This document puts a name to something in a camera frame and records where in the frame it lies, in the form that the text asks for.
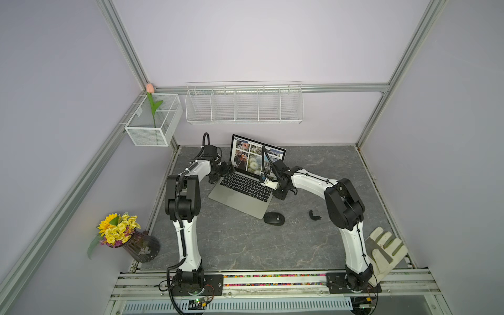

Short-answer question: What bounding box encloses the silver laptop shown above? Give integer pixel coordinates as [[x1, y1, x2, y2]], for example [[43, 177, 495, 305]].
[[209, 134, 286, 219]]

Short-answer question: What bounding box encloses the black wireless mouse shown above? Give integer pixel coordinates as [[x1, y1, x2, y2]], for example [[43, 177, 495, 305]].
[[263, 211, 285, 226]]

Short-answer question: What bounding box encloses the black mouse battery cover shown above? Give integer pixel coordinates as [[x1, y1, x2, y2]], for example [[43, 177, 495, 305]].
[[308, 210, 322, 221]]

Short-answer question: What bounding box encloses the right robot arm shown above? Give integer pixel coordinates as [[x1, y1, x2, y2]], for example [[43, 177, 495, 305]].
[[261, 147, 374, 293]]

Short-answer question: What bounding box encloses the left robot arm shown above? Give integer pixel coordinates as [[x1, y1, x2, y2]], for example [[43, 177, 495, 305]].
[[165, 133, 234, 295]]

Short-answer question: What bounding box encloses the pink artificial tulip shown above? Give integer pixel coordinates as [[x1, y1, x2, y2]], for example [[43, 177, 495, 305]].
[[146, 83, 164, 128]]

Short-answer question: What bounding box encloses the yellow flower bouquet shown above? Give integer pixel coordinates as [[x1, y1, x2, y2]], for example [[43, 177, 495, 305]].
[[87, 213, 161, 263]]

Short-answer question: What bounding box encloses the beige work glove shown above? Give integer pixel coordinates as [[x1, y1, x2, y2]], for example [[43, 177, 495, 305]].
[[365, 227, 408, 287]]

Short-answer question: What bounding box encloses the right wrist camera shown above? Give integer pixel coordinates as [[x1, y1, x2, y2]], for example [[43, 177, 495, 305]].
[[261, 177, 278, 190]]

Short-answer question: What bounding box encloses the white wire wall shelf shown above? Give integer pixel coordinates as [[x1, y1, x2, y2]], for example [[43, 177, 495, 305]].
[[185, 81, 304, 124]]

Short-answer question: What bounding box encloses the white mesh wall basket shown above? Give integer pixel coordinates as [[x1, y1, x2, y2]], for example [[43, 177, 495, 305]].
[[125, 93, 183, 147]]

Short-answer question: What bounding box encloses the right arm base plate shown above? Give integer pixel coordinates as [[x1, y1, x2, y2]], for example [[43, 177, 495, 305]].
[[326, 270, 382, 294]]

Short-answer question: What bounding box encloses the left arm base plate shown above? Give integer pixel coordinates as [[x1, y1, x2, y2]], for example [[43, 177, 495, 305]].
[[170, 273, 224, 297]]

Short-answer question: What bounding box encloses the white vented cable duct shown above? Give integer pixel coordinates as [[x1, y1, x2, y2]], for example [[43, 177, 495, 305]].
[[122, 297, 353, 314]]

